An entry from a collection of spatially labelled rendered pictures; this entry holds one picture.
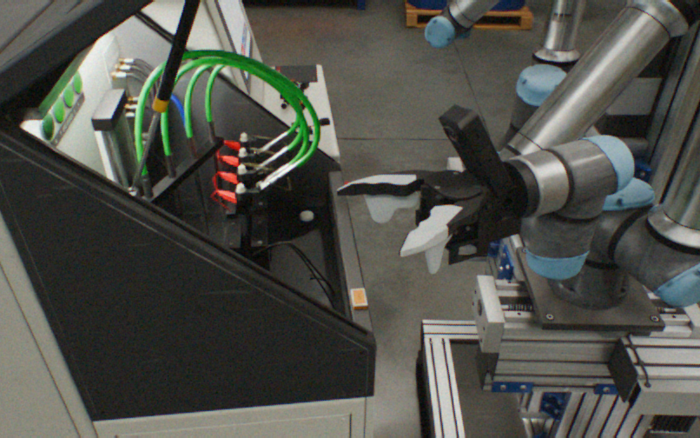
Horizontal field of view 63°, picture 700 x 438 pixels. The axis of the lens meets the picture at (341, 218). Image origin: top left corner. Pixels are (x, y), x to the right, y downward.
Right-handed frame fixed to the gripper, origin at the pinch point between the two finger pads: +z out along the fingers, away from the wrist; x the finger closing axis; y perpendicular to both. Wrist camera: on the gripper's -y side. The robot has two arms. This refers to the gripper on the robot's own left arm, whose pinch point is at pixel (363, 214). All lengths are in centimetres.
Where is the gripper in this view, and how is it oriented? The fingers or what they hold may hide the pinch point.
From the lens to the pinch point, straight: 59.9
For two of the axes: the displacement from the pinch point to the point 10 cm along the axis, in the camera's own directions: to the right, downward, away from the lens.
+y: 0.6, 8.7, 4.9
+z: -9.1, 2.4, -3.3
